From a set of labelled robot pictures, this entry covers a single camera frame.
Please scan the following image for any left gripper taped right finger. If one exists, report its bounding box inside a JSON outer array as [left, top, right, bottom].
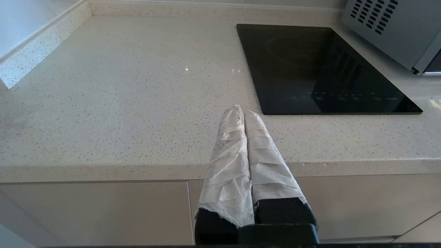
[[244, 110, 319, 232]]

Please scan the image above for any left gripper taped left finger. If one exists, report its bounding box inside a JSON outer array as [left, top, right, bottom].
[[194, 104, 255, 245]]

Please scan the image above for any black silver microwave oven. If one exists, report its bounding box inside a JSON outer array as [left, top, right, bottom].
[[341, 0, 441, 75]]

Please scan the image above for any beige cabinet front panel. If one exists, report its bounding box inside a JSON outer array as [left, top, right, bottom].
[[0, 182, 194, 247], [188, 173, 441, 241]]

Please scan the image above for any black glass induction cooktop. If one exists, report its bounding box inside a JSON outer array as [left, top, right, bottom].
[[236, 23, 424, 116]]

